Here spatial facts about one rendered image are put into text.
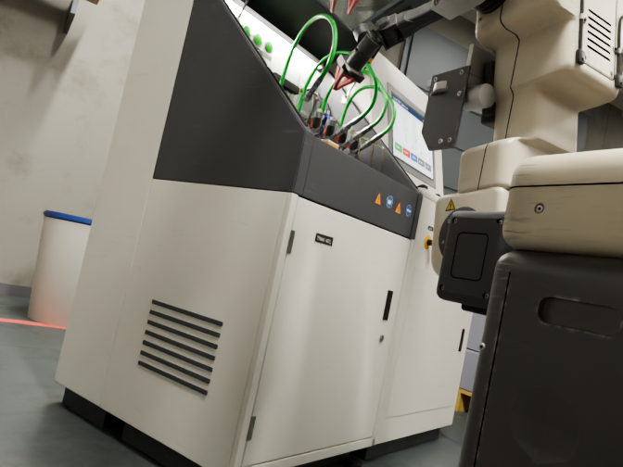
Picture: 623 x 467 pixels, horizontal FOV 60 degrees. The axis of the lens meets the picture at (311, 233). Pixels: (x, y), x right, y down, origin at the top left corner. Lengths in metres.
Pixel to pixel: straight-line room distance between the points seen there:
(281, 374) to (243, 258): 0.32
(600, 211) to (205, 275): 1.09
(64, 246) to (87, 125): 1.33
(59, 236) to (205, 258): 2.00
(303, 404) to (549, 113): 0.98
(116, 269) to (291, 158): 0.74
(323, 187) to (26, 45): 3.39
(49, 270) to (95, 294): 1.59
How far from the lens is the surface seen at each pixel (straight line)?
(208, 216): 1.54
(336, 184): 1.50
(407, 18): 1.76
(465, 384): 3.32
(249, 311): 1.38
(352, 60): 1.79
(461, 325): 2.46
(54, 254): 3.46
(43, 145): 4.43
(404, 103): 2.47
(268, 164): 1.43
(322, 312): 1.53
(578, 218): 0.67
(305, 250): 1.42
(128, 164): 1.90
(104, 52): 4.61
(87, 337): 1.92
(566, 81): 1.05
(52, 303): 3.48
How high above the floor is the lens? 0.61
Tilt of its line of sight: 4 degrees up
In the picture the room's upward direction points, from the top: 12 degrees clockwise
